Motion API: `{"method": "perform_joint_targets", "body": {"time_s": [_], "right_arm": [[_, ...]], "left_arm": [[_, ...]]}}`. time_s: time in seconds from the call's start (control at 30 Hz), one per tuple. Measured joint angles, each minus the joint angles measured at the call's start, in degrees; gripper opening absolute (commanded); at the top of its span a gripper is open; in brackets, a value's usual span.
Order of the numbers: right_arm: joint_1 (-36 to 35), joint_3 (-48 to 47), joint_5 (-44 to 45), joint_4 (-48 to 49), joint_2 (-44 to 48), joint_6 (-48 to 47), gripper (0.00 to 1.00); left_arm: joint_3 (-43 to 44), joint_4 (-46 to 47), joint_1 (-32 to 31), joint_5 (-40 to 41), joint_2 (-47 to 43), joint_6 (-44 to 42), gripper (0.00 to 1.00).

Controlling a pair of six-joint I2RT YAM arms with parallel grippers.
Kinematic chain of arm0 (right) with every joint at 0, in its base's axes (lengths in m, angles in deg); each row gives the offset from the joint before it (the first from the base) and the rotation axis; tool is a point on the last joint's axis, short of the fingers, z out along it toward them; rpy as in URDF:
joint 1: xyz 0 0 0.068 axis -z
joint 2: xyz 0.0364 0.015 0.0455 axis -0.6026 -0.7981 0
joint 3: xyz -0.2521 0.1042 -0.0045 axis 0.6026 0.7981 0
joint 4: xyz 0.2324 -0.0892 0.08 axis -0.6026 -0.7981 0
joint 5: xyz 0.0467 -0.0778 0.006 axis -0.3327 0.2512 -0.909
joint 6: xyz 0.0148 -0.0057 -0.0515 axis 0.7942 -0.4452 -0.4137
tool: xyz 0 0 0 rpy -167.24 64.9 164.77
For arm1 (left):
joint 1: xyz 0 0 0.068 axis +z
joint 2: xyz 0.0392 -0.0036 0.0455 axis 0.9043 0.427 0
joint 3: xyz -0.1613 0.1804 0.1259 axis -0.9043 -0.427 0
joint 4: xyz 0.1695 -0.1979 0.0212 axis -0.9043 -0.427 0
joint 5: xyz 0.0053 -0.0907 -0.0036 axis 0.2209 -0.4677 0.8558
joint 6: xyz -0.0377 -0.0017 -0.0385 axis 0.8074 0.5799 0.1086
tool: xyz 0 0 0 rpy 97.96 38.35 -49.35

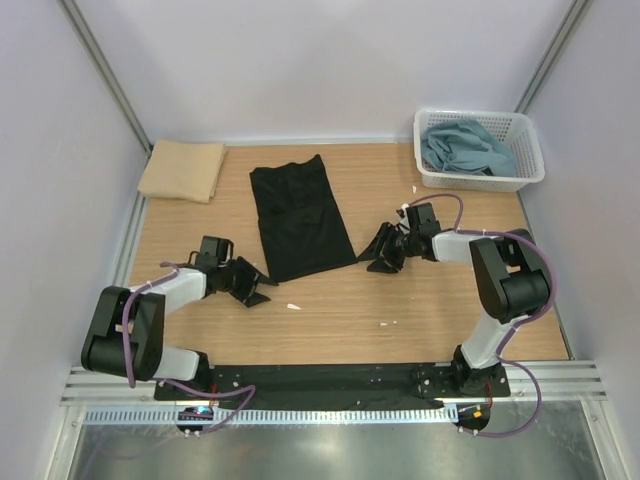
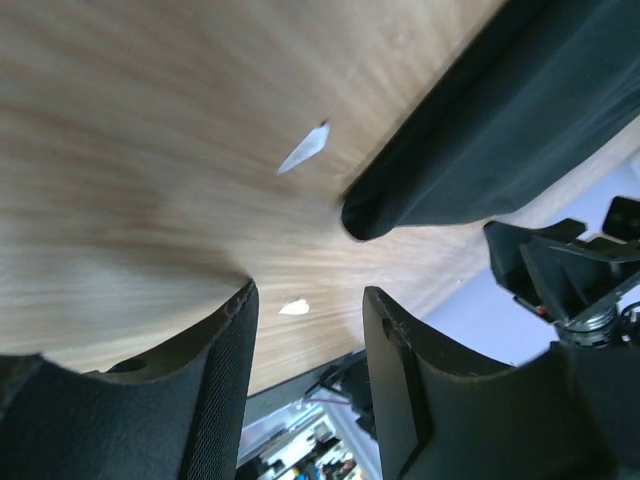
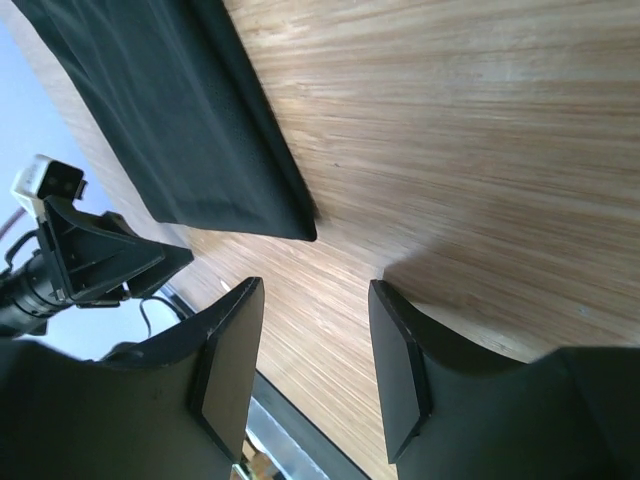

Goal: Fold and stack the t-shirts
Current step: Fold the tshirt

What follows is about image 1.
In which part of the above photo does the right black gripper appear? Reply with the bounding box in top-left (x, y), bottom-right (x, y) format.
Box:
top-left (357, 222), bottom-right (419, 275)

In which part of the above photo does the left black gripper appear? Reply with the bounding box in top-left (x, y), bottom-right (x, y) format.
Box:
top-left (217, 257), bottom-right (275, 306)

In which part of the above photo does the black t shirt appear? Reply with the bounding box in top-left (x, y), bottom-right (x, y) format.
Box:
top-left (250, 155), bottom-right (356, 282)

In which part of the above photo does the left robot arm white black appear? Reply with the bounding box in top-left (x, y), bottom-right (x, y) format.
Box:
top-left (81, 251), bottom-right (278, 400)

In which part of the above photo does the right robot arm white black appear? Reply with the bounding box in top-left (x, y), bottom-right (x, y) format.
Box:
top-left (357, 222), bottom-right (555, 396)

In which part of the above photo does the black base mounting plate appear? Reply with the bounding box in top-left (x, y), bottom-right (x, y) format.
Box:
top-left (154, 362), bottom-right (511, 412)

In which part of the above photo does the folded beige t shirt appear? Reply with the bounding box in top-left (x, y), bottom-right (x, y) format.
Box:
top-left (138, 140), bottom-right (226, 204)

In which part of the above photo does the white plastic basket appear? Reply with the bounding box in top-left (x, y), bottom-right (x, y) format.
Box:
top-left (413, 108), bottom-right (545, 193)

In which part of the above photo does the blue t shirt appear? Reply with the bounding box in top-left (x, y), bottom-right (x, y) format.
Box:
top-left (420, 119), bottom-right (517, 177)

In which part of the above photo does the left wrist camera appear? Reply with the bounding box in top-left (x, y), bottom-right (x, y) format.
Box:
top-left (189, 236), bottom-right (234, 268)

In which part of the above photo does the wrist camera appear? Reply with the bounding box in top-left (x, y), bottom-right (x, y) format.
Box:
top-left (189, 236), bottom-right (234, 268)
top-left (397, 203), bottom-right (442, 236)

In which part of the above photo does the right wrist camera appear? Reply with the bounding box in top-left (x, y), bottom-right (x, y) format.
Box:
top-left (397, 203), bottom-right (442, 236)

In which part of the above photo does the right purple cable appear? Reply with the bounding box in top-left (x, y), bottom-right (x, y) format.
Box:
top-left (409, 193), bottom-right (559, 439)

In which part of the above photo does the white slotted cable duct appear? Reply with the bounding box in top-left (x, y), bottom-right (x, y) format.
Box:
top-left (83, 404), bottom-right (458, 427)

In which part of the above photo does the aluminium frame rail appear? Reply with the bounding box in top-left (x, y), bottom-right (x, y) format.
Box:
top-left (60, 360), bottom-right (607, 406)

